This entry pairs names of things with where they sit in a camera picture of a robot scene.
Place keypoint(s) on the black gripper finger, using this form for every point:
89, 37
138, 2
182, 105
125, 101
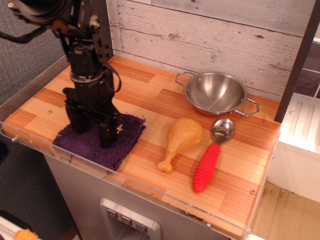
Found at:
107, 131
78, 115

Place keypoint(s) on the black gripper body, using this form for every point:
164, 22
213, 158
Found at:
94, 88

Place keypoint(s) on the dark purple cloth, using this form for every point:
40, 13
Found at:
88, 144

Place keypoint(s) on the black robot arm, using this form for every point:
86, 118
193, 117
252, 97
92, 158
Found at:
77, 25

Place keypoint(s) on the toy chicken drumstick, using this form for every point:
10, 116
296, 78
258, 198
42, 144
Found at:
182, 134

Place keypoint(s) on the grey toy fridge cabinet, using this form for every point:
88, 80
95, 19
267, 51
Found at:
82, 192

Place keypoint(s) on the silver dispenser button panel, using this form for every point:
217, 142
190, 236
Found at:
123, 223

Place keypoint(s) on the orange plush object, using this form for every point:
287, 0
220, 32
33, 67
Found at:
25, 234

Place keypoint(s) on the white toy sink unit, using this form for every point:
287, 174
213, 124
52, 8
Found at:
295, 164

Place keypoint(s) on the clear acrylic guard rail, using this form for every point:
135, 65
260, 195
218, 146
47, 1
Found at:
226, 203

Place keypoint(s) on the steel bowl with wire handles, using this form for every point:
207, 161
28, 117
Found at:
215, 93

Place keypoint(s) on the red-handled metal scoop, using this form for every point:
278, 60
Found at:
221, 132

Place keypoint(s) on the dark grey corner post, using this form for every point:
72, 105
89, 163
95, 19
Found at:
299, 62

